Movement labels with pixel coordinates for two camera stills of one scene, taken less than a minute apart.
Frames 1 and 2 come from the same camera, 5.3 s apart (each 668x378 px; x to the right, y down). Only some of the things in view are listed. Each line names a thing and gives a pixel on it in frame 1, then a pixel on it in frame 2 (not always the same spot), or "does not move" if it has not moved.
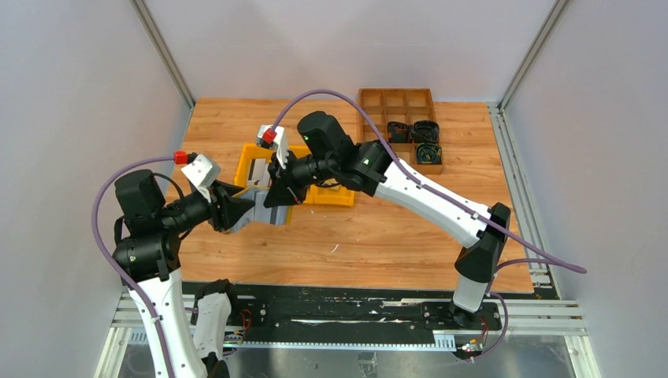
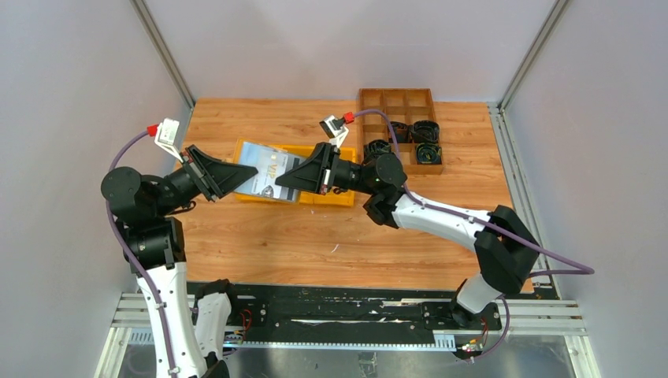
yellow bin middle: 315,193 does not move
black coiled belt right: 425,131 does not move
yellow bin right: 330,195 does not move
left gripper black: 220,207 -> 198,173
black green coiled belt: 428,153 does not move
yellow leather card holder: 279,215 -> 271,161
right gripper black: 279,177 -> 328,170
